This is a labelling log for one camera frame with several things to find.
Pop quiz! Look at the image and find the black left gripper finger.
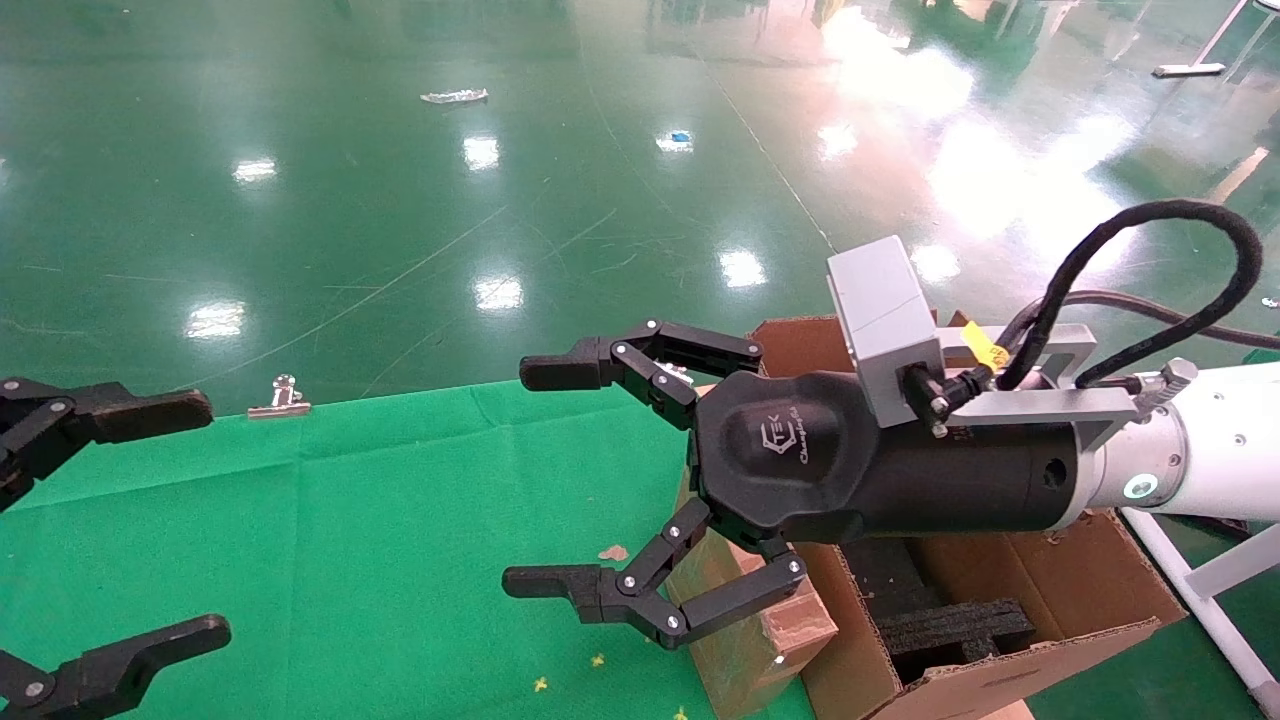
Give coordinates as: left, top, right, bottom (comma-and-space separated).
0, 613, 233, 720
0, 377, 215, 512

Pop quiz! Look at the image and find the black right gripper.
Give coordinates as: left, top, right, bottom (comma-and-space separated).
502, 320, 1088, 651

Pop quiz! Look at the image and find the small brown cardboard box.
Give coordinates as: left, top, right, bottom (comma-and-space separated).
665, 383, 840, 720

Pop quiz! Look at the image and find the large open cardboard carton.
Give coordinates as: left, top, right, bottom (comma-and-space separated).
750, 315, 1189, 720

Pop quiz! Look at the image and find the green table cloth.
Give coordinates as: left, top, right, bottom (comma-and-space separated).
0, 380, 816, 720

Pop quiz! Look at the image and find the black foam insert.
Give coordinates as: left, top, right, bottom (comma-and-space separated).
845, 538, 1038, 687

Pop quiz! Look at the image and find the white floor stand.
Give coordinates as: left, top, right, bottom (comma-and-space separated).
1152, 0, 1253, 79

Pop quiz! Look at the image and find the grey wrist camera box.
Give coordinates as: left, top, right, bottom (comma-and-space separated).
826, 236, 947, 430

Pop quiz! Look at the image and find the yellow cable tag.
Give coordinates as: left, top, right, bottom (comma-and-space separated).
962, 322, 1011, 369

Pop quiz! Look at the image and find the silver camera mounting bracket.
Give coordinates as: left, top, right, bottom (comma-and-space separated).
935, 322, 1143, 453

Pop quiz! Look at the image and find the dark smooth cable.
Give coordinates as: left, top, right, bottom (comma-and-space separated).
1015, 289, 1280, 351

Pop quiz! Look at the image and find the white tube frame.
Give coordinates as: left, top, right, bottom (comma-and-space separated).
1120, 505, 1280, 717

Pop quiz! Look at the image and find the black braided cable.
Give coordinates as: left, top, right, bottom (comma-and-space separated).
995, 200, 1264, 393

